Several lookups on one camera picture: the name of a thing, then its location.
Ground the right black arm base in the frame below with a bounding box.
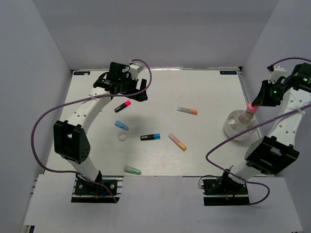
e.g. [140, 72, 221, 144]
[198, 174, 250, 206]

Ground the green translucent cap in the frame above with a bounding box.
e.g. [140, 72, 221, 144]
[124, 166, 141, 175]

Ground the corner label sticker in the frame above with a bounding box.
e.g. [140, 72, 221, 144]
[73, 71, 90, 75]
[220, 70, 237, 75]

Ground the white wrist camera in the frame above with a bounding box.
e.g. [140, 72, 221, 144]
[267, 65, 287, 83]
[128, 63, 144, 77]

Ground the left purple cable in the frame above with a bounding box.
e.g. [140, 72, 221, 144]
[31, 58, 153, 203]

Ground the purple cable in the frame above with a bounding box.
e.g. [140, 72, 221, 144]
[205, 56, 311, 206]
[31, 58, 153, 203]

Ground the pink capped clear tube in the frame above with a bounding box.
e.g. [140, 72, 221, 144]
[239, 102, 259, 125]

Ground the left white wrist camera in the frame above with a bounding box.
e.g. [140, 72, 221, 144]
[128, 63, 144, 77]

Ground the blue translucent cap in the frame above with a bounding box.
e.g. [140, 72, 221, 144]
[115, 120, 129, 131]

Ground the left corner label sticker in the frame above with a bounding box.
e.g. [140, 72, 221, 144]
[73, 71, 90, 75]

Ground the right corner label sticker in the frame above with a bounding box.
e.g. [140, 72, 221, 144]
[220, 70, 237, 75]

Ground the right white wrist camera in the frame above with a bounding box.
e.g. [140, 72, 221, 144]
[267, 65, 287, 83]

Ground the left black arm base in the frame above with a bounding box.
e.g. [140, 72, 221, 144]
[71, 176, 123, 203]

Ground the orange clear marker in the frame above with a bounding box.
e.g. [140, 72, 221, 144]
[168, 133, 187, 151]
[177, 106, 198, 115]

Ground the blue black highlighter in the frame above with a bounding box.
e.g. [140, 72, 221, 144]
[140, 133, 160, 141]

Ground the pink black highlighter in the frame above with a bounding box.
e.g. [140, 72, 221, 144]
[114, 100, 131, 113]

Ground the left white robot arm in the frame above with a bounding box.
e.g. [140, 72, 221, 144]
[53, 59, 150, 194]

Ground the white round divided container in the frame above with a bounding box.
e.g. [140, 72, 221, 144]
[223, 110, 258, 137]

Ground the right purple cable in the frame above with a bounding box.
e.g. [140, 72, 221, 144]
[205, 56, 311, 206]

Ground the orange clear marker upper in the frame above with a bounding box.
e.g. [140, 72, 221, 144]
[177, 106, 198, 115]

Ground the orange clear marker lower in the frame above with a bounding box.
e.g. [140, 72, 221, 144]
[168, 133, 187, 151]

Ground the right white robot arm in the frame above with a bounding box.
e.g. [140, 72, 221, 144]
[219, 63, 311, 194]

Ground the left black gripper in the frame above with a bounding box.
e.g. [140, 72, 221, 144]
[119, 73, 148, 102]

